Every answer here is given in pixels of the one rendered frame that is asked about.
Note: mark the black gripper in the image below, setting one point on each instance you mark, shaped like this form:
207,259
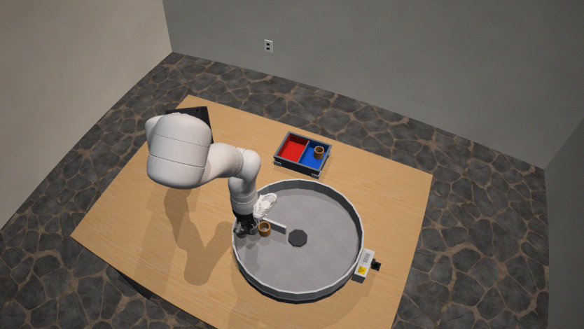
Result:
244,222

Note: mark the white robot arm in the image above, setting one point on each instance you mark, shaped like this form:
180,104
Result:
180,152

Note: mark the grey round turntable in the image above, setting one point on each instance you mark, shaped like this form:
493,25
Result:
316,240

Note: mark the bronze bushing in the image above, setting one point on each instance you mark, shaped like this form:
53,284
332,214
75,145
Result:
318,152
264,225

